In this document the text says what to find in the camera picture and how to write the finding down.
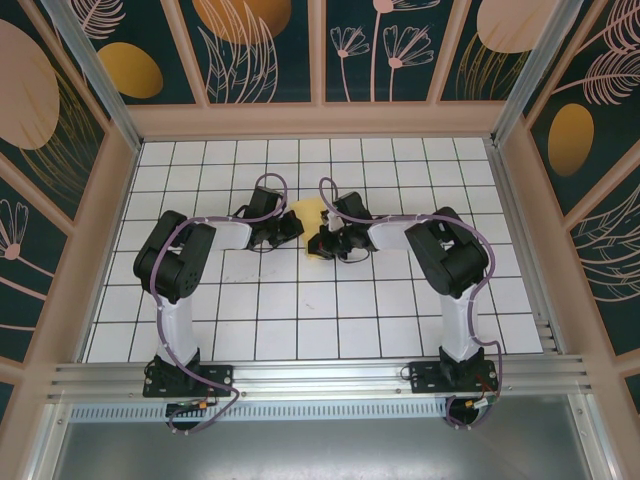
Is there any yellow cloth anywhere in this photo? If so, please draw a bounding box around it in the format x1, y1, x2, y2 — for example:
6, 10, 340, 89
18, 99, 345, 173
290, 196, 331, 262

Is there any grey metal panel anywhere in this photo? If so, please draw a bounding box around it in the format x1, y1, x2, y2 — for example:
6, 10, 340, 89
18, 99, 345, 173
47, 419, 599, 480

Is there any long aluminium mounting rail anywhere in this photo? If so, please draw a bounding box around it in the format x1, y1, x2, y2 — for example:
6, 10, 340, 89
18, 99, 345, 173
47, 354, 594, 401

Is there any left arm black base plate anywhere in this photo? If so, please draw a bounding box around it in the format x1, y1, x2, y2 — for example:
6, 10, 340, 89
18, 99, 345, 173
143, 363, 236, 399

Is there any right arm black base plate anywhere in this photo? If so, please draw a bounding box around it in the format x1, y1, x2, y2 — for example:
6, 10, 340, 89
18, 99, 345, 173
408, 359, 499, 394

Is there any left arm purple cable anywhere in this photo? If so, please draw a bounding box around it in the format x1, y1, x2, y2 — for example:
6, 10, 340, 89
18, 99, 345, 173
152, 173, 289, 437

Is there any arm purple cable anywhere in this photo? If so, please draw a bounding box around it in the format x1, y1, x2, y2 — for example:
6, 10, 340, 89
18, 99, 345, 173
152, 173, 289, 437
318, 176, 504, 431

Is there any slotted grey cable duct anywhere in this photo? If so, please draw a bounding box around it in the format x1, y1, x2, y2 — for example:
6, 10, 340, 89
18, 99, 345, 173
69, 403, 451, 422

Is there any aluminium side rail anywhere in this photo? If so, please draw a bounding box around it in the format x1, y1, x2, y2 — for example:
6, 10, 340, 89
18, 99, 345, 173
487, 139, 564, 357

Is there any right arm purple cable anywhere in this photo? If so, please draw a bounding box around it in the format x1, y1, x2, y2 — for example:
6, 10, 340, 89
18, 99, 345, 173
318, 176, 504, 431

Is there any aluminium corner post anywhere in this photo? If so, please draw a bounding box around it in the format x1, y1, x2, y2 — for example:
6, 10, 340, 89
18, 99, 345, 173
492, 0, 587, 147
39, 0, 144, 153

